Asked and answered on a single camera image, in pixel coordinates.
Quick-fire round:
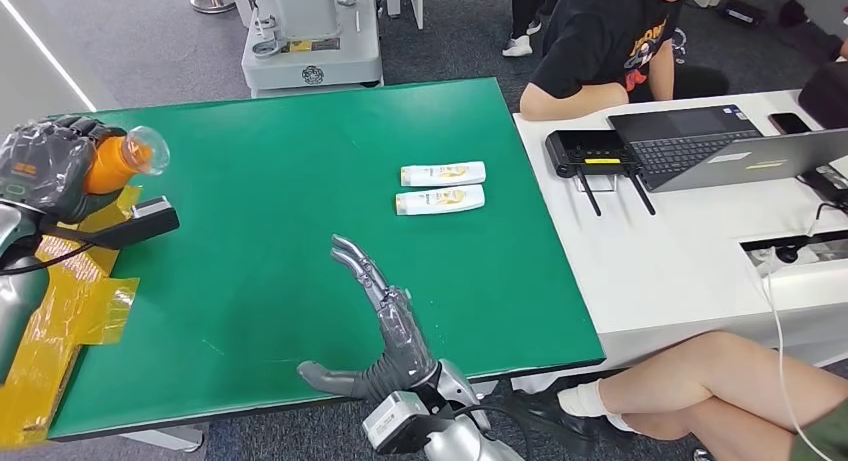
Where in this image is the standing person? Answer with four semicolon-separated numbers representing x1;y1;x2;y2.
501;0;564;58

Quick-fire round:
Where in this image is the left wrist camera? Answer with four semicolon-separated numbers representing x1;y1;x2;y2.
39;196;181;251

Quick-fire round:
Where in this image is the black cable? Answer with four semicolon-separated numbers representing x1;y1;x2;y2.
450;404;533;461

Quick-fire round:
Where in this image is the thin white cable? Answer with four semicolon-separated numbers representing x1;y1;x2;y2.
758;245;819;461

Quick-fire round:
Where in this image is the white panel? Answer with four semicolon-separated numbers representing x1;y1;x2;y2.
386;0;425;32

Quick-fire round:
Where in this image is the black bag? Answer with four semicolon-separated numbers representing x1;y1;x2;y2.
796;60;848;129

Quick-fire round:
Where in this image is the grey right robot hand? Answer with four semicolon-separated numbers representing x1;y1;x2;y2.
296;233;440;401

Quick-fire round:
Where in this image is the orange bottle with clear cap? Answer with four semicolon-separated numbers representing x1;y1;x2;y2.
82;125;172;196

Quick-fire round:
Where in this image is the yellow cardboard box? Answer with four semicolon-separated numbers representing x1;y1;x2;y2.
0;184;144;449

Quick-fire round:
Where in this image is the grey laptop computer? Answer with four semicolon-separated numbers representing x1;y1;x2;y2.
606;104;848;194

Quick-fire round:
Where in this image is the desk cable tray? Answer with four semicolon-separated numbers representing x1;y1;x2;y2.
738;229;848;272

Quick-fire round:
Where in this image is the black router with antennas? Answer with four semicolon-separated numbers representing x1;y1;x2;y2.
544;129;657;218

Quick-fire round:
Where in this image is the seated person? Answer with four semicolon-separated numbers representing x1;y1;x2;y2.
519;0;730;123

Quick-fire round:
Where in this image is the black desk device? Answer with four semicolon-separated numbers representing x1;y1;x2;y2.
794;165;848;204

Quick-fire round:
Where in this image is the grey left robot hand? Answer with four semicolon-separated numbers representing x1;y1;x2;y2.
0;115;127;226

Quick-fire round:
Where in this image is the black smartphone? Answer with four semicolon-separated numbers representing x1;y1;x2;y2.
768;112;814;136

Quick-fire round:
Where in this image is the white bottle with gold cap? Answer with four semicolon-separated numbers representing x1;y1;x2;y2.
395;184;486;217
400;160;488;188

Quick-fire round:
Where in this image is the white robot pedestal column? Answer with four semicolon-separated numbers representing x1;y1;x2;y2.
239;0;386;100

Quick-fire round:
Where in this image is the person with crossed legs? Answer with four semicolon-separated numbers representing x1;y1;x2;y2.
506;330;848;461

